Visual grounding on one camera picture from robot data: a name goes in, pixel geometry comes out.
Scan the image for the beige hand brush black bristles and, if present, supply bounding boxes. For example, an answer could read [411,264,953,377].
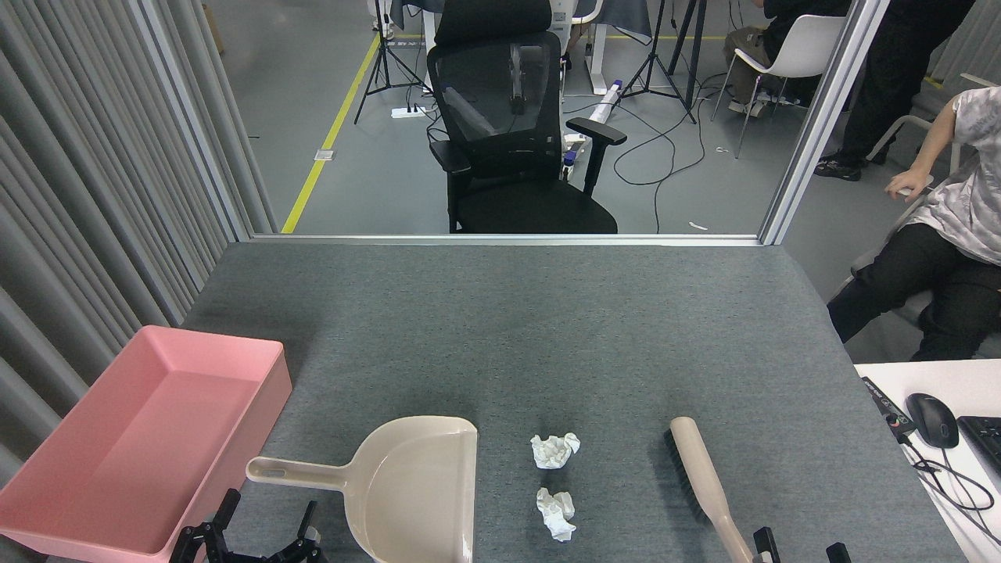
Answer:
[663,417,755,563]

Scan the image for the beige plastic dustpan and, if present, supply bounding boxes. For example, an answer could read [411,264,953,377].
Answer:
[246,415,479,563]

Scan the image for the white paper ball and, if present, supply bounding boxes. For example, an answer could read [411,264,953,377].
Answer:
[530,432,582,470]
[536,487,577,543]

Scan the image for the pink plastic bin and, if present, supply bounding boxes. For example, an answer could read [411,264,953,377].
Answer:
[0,325,293,563]

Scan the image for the person's hand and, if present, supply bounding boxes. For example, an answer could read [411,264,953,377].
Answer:
[885,168,934,201]

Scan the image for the white desk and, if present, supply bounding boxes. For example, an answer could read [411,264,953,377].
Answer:
[853,359,1001,563]

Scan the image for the black button remote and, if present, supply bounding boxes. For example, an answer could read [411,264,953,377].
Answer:
[861,376,917,437]

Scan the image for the black computer mouse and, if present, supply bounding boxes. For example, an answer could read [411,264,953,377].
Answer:
[906,393,960,450]

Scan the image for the black keyboard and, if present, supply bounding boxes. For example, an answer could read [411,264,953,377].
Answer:
[956,415,1001,474]

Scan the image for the seated person at desk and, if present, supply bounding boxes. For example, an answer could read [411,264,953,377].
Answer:
[827,86,1001,362]

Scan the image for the grey pleated curtain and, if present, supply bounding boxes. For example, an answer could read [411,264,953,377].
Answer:
[0,0,278,489]
[911,0,1001,102]

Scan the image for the black mesh office chair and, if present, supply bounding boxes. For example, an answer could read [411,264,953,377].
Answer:
[426,0,628,235]

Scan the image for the white blue floor device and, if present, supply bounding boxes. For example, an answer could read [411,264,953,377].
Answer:
[588,78,624,124]

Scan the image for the standing person in black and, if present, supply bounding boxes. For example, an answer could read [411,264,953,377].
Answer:
[813,0,977,182]

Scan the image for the black tripod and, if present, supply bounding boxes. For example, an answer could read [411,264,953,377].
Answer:
[353,0,429,126]
[618,0,709,124]

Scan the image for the white chair grey seat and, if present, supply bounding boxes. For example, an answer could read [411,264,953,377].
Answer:
[866,73,1001,177]

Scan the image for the white plastic chair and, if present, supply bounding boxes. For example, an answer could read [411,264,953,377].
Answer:
[710,14,848,160]

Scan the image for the seated person in background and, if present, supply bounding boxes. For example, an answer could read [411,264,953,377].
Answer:
[723,0,853,117]

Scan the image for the black desk cable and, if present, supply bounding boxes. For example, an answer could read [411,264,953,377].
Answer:
[898,434,1001,548]

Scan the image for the black floor cable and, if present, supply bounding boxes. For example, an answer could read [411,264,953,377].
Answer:
[563,74,732,234]

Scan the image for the silver table edge rail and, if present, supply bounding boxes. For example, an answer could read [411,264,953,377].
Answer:
[249,232,763,248]

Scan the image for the silver frame post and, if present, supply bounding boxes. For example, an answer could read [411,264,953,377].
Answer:
[759,0,892,246]

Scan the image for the white standing desk frame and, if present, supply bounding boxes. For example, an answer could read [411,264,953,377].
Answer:
[368,0,654,96]

